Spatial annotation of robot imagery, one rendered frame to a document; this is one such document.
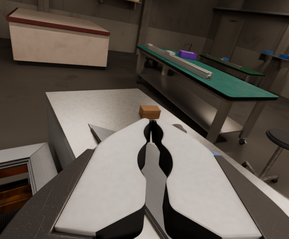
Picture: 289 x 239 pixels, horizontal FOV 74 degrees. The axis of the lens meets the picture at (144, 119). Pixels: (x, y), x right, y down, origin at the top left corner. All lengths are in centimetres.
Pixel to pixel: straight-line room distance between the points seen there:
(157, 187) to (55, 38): 473
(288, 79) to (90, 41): 637
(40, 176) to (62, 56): 442
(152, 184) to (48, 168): 52
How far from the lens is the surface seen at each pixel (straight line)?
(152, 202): 58
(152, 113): 100
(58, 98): 111
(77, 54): 522
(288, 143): 233
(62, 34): 510
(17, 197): 112
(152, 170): 66
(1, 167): 106
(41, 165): 99
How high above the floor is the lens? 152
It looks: 28 degrees down
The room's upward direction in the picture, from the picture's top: 12 degrees clockwise
